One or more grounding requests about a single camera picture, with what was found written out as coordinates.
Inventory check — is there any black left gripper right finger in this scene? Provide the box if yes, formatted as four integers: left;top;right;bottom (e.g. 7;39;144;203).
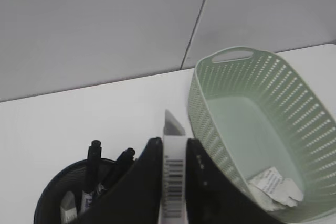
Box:
185;138;281;224

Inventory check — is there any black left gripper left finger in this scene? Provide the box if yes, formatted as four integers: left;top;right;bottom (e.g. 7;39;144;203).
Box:
73;137;163;223

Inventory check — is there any white grey eraser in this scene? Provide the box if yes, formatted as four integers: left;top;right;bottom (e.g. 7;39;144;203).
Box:
159;110;187;223
60;191;77;224

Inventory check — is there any black marker pen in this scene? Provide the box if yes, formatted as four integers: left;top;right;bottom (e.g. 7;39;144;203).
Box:
83;140;102;201
80;191;95;214
100;148;135;191

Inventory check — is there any white waste paper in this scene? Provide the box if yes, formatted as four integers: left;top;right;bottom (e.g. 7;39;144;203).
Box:
248;167;304;211

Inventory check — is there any black marker pen front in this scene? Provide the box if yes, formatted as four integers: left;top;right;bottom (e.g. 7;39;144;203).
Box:
83;140;102;201

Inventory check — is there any black mesh pen holder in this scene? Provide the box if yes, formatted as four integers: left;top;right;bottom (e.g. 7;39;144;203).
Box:
33;157;137;224

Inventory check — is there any light green woven basket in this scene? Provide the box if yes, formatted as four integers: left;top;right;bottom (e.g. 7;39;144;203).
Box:
188;47;335;223

